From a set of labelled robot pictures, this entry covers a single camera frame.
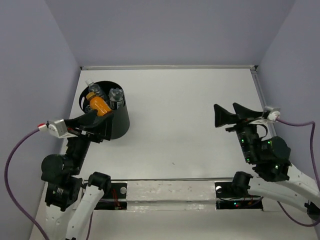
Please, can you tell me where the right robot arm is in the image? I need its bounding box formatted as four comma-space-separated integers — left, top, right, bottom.
213, 102, 320, 227

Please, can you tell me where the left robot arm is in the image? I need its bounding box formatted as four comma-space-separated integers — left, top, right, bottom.
38, 110, 114, 240

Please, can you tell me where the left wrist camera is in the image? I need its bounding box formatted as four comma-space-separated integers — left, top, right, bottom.
47, 119, 76, 139

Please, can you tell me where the aluminium table rail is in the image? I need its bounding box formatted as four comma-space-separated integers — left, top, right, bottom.
80, 65, 256, 71

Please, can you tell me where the clear bottle black cap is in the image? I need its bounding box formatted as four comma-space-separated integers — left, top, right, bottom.
108, 88, 124, 110

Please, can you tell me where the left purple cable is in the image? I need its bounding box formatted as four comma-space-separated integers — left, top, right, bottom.
4, 123, 92, 240

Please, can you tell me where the black cylindrical bin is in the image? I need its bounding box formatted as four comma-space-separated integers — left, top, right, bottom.
79, 81, 130, 140

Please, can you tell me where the orange juice bottle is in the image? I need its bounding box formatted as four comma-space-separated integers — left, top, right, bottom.
86, 92, 112, 117

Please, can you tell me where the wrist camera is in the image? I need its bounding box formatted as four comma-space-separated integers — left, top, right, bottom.
249, 106, 281, 125
47, 119, 76, 139

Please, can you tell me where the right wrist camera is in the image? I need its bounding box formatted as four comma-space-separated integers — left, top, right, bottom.
249, 106, 281, 125

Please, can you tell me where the clear unlabelled plastic bottle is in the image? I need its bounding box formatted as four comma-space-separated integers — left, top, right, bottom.
84, 77, 107, 112

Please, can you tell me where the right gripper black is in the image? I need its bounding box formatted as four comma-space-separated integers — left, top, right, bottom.
209, 101, 257, 162

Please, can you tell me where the white foam strip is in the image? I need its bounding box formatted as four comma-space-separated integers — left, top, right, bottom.
125, 180, 217, 213

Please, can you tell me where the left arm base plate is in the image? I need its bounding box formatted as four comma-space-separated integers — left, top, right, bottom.
94, 181, 128, 211

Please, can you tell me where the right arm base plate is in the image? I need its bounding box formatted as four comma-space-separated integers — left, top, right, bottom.
215, 181, 263, 210

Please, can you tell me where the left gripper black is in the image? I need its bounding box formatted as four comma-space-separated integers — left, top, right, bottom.
65, 107, 116, 173

